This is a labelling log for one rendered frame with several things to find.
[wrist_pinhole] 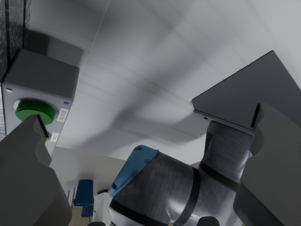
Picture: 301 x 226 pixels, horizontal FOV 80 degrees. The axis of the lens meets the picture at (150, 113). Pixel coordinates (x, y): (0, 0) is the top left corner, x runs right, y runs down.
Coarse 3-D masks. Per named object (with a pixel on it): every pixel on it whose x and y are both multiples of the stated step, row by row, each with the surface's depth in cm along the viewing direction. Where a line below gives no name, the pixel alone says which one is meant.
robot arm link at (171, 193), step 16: (128, 160) 33; (144, 160) 33; (160, 160) 34; (176, 160) 37; (128, 176) 31; (144, 176) 32; (160, 176) 32; (176, 176) 33; (192, 176) 34; (112, 192) 32; (128, 192) 31; (144, 192) 31; (160, 192) 31; (176, 192) 32; (112, 208) 32; (128, 208) 30; (144, 208) 30; (160, 208) 31; (176, 208) 32; (112, 224) 32; (128, 224) 29; (144, 224) 29; (160, 224) 30
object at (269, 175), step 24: (264, 120) 9; (288, 120) 9; (264, 144) 7; (288, 144) 7; (264, 168) 6; (288, 168) 6; (240, 192) 6; (264, 192) 6; (288, 192) 6; (240, 216) 6; (264, 216) 5; (288, 216) 5
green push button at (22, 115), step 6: (24, 102) 20; (30, 102) 20; (36, 102) 21; (18, 108) 20; (24, 108) 20; (30, 108) 20; (36, 108) 20; (42, 108) 21; (48, 108) 21; (18, 114) 21; (24, 114) 21; (30, 114) 21; (36, 114) 21; (42, 114) 21; (48, 114) 21; (54, 114) 22; (48, 120) 22
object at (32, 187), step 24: (24, 120) 10; (0, 144) 8; (24, 144) 8; (0, 168) 7; (24, 168) 7; (48, 168) 7; (0, 192) 6; (24, 192) 6; (48, 192) 6; (0, 216) 5; (24, 216) 5; (48, 216) 6
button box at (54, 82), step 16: (16, 64) 20; (32, 64) 21; (48, 64) 22; (64, 64) 23; (16, 80) 19; (32, 80) 20; (48, 80) 21; (64, 80) 22; (16, 96) 20; (32, 96) 20; (48, 96) 20; (64, 96) 21; (64, 112) 23; (48, 128) 26; (48, 144) 30
